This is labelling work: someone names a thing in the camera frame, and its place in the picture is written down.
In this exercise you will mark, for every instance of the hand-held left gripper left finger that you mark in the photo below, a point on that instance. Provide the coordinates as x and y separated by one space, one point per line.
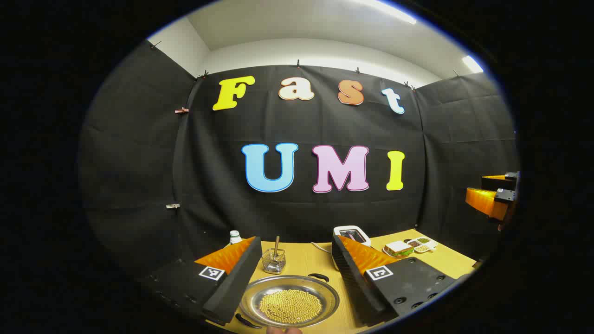
236 283

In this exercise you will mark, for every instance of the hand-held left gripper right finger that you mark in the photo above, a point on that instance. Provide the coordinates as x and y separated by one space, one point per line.
352 287

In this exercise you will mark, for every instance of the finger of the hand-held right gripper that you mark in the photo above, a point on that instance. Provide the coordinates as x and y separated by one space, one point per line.
499 182
482 202

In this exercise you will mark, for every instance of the stainless steel pot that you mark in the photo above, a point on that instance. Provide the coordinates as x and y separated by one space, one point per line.
253 297

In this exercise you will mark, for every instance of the pile of soybeans in pot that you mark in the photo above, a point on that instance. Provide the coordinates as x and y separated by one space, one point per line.
290 306

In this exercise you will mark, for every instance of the white drink bottle green label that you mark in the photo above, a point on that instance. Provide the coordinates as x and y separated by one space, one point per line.
235 239

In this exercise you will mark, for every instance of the wooden spoon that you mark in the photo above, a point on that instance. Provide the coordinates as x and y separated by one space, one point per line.
276 246

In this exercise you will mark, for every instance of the white toaster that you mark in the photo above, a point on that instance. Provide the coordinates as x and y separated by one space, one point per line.
357 230

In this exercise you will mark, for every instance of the white divided dish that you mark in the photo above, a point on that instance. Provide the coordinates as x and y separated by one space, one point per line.
434 243

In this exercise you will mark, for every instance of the heap of soybeans in dish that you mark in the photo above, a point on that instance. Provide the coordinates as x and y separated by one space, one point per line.
421 248

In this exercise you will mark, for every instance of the ceiling light strip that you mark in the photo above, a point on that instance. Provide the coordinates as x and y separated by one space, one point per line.
472 64

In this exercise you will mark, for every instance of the copper clip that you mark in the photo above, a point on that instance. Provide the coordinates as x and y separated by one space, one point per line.
182 110

